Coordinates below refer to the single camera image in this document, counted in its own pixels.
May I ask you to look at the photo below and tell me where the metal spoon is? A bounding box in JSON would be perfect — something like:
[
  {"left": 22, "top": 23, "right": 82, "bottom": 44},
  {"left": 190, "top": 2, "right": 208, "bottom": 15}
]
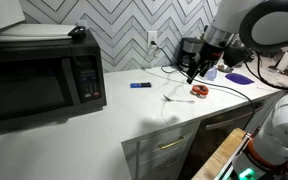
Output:
[{"left": 162, "top": 94, "right": 196, "bottom": 104}]

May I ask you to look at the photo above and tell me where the small black clip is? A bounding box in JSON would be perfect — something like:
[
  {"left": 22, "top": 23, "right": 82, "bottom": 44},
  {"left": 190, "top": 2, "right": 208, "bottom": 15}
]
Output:
[{"left": 67, "top": 25, "right": 87, "bottom": 43}]

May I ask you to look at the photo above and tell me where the white flat board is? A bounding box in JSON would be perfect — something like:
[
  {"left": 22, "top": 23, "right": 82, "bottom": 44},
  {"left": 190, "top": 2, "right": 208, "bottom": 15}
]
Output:
[{"left": 0, "top": 23, "right": 77, "bottom": 43}]

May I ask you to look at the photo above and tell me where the black microwave oven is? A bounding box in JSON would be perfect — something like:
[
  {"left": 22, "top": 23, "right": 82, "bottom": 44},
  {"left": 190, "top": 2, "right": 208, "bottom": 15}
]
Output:
[{"left": 0, "top": 28, "right": 108, "bottom": 123}]

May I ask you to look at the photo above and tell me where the purple plastic lid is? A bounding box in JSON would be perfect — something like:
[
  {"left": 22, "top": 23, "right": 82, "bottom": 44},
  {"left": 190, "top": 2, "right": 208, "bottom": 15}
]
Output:
[{"left": 224, "top": 72, "right": 255, "bottom": 86}]

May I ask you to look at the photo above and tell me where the orange heart cookie cutter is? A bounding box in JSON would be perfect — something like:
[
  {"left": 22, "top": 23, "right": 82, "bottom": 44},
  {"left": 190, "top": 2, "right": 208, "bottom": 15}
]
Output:
[{"left": 191, "top": 84, "right": 210, "bottom": 99}]

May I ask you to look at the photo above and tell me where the clear lunch box blue lid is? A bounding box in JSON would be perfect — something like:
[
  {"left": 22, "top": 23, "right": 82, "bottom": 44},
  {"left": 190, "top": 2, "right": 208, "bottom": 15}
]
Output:
[{"left": 203, "top": 67, "right": 219, "bottom": 82}]

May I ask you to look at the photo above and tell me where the dark dishwasher front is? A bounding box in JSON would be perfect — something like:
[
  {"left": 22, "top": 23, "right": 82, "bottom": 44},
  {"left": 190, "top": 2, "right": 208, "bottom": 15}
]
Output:
[{"left": 177, "top": 99, "right": 268, "bottom": 180}]

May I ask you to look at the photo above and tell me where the paper towel roll holder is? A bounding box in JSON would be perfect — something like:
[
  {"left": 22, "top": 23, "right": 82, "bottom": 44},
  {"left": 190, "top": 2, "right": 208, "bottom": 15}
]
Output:
[{"left": 268, "top": 46, "right": 288, "bottom": 76}]

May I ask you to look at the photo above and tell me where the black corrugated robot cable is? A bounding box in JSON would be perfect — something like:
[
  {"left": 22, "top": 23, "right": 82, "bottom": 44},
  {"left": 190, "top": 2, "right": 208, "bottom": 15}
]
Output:
[{"left": 243, "top": 49, "right": 288, "bottom": 92}]

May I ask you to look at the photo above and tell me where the wooden board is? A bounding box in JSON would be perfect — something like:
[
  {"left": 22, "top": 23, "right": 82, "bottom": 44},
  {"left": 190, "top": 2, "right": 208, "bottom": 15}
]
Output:
[{"left": 191, "top": 127, "right": 248, "bottom": 180}]

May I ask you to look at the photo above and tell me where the blue and black flat stick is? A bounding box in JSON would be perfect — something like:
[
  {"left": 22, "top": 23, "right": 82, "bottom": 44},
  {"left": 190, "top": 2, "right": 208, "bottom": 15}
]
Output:
[{"left": 129, "top": 82, "right": 152, "bottom": 89}]

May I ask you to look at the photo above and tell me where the white kitchen base cabinet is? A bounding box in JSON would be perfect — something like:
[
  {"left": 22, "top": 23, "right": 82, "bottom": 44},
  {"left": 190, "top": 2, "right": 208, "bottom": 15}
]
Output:
[{"left": 121, "top": 119, "right": 202, "bottom": 180}]

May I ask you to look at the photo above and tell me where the gold drawer handle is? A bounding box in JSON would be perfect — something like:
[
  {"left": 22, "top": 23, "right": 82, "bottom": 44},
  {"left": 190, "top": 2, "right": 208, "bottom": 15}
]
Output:
[{"left": 158, "top": 135, "right": 187, "bottom": 150}]

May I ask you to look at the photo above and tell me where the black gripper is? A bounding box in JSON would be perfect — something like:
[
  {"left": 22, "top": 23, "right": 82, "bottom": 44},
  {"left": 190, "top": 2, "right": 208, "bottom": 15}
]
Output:
[{"left": 186, "top": 40, "right": 226, "bottom": 85}]

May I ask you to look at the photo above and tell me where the white wall outlet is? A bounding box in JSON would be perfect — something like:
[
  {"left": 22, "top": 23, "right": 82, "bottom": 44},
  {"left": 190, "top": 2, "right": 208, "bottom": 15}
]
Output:
[{"left": 146, "top": 30, "right": 159, "bottom": 51}]

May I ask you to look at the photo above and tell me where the thin black appliance cord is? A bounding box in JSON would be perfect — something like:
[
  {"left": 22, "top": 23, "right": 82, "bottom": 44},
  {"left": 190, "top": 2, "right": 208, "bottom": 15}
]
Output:
[{"left": 160, "top": 65, "right": 182, "bottom": 75}]

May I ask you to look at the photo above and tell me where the black coffee maker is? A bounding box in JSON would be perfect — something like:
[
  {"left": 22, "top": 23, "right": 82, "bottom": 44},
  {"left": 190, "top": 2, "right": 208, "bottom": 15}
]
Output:
[{"left": 177, "top": 37, "right": 205, "bottom": 73}]

